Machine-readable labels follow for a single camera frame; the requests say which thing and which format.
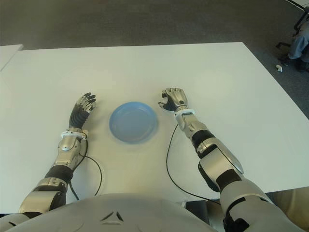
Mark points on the black office chair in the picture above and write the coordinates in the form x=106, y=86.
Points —
x=298, y=23

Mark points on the seated person in jeans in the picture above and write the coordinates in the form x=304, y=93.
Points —
x=297, y=46

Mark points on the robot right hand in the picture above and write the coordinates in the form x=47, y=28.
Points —
x=178, y=99

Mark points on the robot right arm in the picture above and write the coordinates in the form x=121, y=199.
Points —
x=217, y=164

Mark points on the small white floor object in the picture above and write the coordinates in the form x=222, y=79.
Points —
x=279, y=68

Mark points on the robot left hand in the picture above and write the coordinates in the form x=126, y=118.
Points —
x=77, y=118

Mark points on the beige rounded object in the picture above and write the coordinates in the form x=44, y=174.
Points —
x=294, y=200

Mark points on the grey robot torso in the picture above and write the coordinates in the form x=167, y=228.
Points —
x=116, y=215

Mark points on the white table corner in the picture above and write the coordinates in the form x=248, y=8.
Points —
x=301, y=3

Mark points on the blue plate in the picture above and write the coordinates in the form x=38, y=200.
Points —
x=134, y=123

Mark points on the white side table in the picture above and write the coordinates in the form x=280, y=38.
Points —
x=8, y=55

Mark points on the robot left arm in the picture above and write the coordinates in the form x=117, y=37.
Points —
x=67, y=145

